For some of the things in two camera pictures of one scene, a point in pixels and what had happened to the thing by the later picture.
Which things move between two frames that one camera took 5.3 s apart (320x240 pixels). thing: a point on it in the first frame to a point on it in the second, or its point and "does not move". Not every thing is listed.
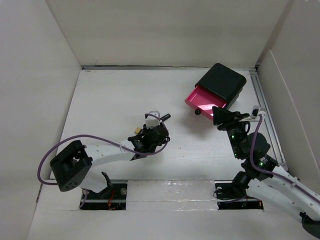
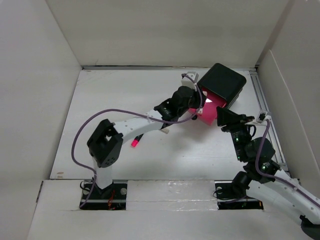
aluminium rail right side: (258, 85) does not move
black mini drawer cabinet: (222, 82) does not move
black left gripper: (146, 130) to (196, 95)
